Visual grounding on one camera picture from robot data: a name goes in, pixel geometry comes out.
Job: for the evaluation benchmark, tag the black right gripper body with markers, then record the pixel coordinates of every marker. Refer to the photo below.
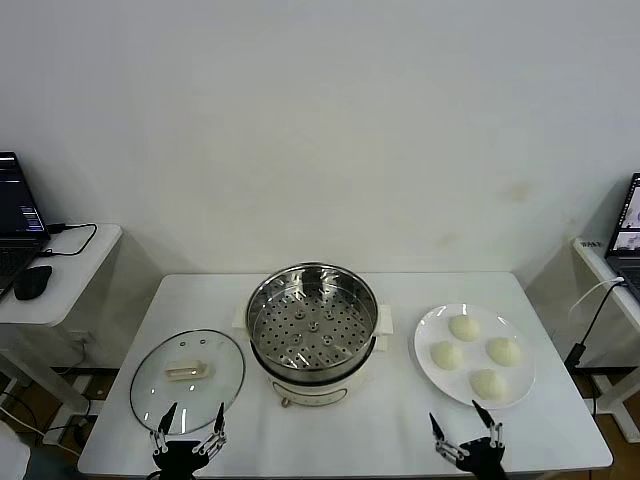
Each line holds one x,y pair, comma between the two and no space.
482,462

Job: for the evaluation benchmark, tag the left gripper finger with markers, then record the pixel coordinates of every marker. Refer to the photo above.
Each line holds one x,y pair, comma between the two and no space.
164,432
217,432

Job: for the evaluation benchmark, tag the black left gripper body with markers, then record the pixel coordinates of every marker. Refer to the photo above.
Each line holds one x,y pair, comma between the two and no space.
175,455

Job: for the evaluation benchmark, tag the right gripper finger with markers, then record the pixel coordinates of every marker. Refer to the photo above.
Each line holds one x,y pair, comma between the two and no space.
442,442
494,432

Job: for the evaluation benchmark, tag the white steamed baozi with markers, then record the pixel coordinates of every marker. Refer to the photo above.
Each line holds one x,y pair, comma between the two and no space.
488,384
504,351
464,328
446,355

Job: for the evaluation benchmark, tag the black computer mouse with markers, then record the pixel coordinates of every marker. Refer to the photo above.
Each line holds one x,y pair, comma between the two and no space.
32,282

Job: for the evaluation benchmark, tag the stainless steel steamer basket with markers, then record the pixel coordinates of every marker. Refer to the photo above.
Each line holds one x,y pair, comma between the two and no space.
312,325

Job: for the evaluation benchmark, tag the cream electric cooker base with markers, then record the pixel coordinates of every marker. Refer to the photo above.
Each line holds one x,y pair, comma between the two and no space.
310,392

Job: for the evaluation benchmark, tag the white round plate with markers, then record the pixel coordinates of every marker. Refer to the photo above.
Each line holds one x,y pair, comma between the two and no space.
435,325

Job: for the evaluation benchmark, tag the white side table with mouse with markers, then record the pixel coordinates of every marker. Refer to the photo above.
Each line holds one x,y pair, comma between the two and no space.
75,280

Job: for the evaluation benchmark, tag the white side table with label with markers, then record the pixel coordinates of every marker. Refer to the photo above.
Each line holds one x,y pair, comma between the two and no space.
600,270

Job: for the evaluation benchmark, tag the grey laptop with image windows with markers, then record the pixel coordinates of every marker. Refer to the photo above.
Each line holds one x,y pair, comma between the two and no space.
625,225

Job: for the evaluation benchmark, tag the black laptop with dark screen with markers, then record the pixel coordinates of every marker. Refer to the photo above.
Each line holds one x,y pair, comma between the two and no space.
15,210

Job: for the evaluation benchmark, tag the white wall socket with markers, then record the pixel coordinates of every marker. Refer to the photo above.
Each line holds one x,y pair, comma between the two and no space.
84,338

